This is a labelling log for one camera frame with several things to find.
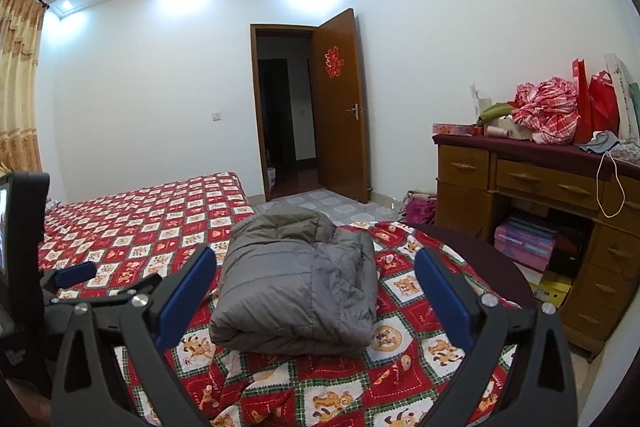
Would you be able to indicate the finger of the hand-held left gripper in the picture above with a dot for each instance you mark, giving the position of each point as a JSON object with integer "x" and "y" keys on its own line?
{"x": 125, "y": 290}
{"x": 75, "y": 275}

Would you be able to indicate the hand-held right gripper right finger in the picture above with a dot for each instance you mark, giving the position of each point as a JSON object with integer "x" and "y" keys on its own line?
{"x": 445, "y": 302}

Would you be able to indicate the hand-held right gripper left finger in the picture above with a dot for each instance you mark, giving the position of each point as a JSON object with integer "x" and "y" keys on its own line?
{"x": 185, "y": 302}

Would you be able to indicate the grey puffer jacket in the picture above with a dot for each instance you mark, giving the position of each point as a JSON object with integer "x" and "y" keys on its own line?
{"x": 290, "y": 282}

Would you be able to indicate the dark brown bed footboard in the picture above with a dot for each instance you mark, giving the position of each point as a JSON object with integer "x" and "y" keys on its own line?
{"x": 480, "y": 252}

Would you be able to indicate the red printed bedspread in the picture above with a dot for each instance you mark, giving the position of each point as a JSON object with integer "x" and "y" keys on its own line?
{"x": 150, "y": 217}

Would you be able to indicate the magenta cloth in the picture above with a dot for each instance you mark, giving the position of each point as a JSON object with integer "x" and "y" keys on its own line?
{"x": 420, "y": 212}

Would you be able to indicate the pink shoe box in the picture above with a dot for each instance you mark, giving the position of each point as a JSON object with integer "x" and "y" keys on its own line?
{"x": 525, "y": 239}

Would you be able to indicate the yellow box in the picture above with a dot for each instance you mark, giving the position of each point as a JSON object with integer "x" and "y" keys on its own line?
{"x": 552, "y": 286}

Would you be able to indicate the wooden dresser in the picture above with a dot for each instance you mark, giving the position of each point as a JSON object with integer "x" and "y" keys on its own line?
{"x": 465, "y": 187}

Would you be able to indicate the black box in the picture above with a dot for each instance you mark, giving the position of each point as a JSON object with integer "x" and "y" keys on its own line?
{"x": 567, "y": 252}

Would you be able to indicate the beige patterned curtain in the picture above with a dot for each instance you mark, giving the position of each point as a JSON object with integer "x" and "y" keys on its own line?
{"x": 20, "y": 82}

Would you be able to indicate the white bin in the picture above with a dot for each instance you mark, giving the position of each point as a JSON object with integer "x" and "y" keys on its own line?
{"x": 272, "y": 179}

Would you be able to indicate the long flat printed box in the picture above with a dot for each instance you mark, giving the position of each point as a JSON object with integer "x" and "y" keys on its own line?
{"x": 452, "y": 130}

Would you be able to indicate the beige roll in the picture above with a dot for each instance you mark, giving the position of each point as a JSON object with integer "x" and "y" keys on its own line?
{"x": 497, "y": 132}

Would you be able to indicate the green cloth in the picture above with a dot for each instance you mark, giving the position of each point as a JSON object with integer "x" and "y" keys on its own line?
{"x": 495, "y": 113}

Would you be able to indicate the brown wooden door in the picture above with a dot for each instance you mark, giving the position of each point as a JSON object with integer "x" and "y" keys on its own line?
{"x": 340, "y": 132}

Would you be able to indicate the white paper card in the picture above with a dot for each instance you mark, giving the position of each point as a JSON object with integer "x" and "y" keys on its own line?
{"x": 477, "y": 99}

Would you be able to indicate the recessed ceiling light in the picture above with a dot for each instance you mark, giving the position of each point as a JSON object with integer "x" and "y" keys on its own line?
{"x": 66, "y": 5}

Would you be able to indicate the red plaid cloth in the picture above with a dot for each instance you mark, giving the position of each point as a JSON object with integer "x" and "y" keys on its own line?
{"x": 547, "y": 107}

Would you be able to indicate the grey cloth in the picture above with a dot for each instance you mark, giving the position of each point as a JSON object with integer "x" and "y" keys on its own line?
{"x": 600, "y": 142}

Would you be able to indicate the tall red paper bag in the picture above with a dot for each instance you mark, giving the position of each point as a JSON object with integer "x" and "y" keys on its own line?
{"x": 581, "y": 102}

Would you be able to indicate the red plastic bag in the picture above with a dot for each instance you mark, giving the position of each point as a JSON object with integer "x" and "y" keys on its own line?
{"x": 604, "y": 104}

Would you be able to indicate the red paper door decoration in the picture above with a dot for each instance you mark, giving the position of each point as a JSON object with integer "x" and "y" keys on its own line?
{"x": 334, "y": 63}

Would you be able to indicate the pale green bag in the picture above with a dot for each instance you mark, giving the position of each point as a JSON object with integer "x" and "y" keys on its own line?
{"x": 635, "y": 112}

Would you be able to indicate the white printed bag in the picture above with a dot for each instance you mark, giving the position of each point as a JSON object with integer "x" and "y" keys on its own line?
{"x": 622, "y": 92}

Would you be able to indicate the brown wooden door frame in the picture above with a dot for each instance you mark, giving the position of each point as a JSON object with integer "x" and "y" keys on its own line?
{"x": 254, "y": 107}

